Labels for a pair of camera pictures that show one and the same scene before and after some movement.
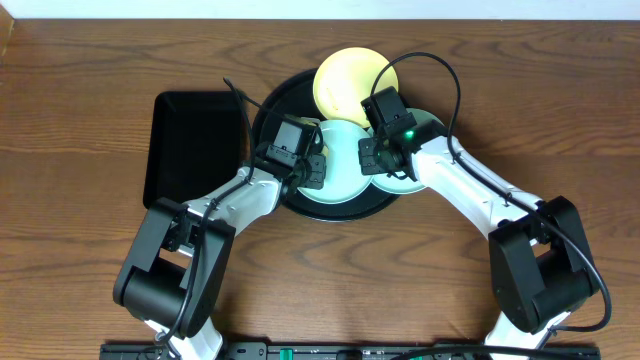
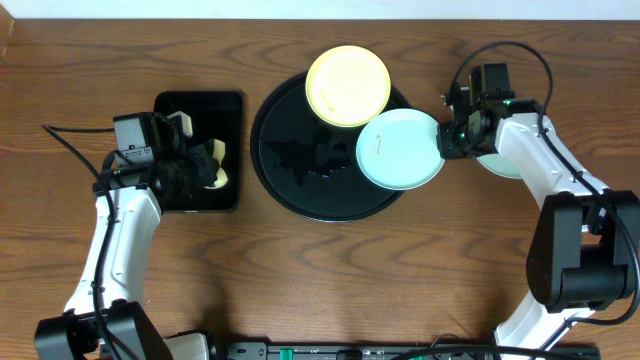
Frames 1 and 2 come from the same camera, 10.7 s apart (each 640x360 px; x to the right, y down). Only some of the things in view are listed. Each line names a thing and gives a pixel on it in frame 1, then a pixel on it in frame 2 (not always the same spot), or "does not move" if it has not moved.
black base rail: [355, 351] does not move
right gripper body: [372, 159] -> [455, 142]
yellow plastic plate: [344, 79] does not move
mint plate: [344, 179] -> [499, 164]
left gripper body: [314, 171] -> [203, 165]
